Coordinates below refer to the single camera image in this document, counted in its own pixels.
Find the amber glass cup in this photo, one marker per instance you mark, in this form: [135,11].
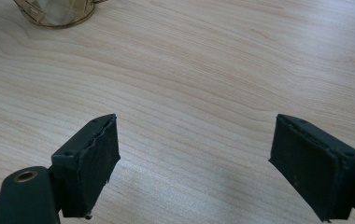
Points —
[57,14]

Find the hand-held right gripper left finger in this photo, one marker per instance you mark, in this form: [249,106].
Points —
[88,168]

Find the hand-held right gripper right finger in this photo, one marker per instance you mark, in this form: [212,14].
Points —
[309,168]

